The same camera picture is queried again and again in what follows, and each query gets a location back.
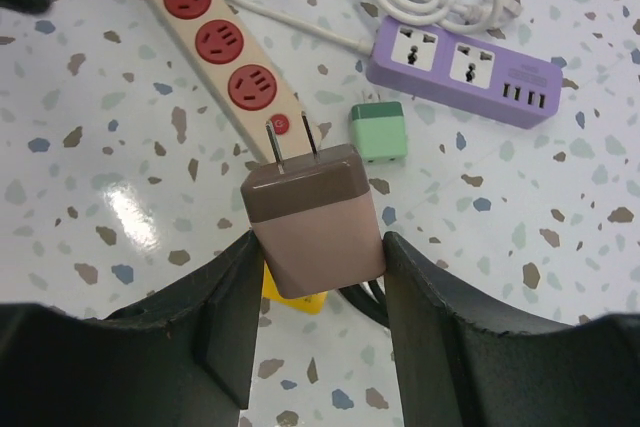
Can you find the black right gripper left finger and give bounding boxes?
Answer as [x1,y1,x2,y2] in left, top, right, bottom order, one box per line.
[1,232,263,426]

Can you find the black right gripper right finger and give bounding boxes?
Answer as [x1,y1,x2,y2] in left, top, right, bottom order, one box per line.
[383,232,639,426]

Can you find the yellow cube socket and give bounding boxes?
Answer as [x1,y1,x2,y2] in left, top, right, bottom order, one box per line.
[263,263,329,316]

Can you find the purple power strip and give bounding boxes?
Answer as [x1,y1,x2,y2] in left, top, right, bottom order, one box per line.
[366,16,563,129]

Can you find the black power cable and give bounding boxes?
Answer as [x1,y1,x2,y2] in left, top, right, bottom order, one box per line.
[333,280,390,328]

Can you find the beige power strip red sockets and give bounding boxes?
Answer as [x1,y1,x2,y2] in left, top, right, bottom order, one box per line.
[148,0,321,163]

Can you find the pink brown USB charger plug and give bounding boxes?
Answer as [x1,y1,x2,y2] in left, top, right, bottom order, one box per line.
[241,131,386,299]

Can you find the green USB charger plug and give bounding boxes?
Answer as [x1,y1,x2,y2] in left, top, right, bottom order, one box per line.
[349,101,408,163]

